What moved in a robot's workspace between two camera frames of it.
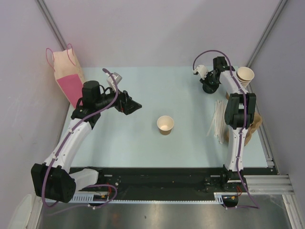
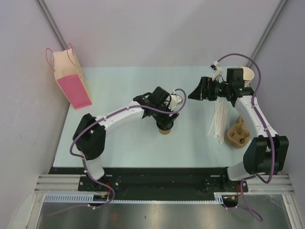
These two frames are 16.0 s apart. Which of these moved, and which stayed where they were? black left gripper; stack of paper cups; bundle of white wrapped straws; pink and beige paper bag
Moved: black left gripper
Stayed: stack of paper cups; bundle of white wrapped straws; pink and beige paper bag
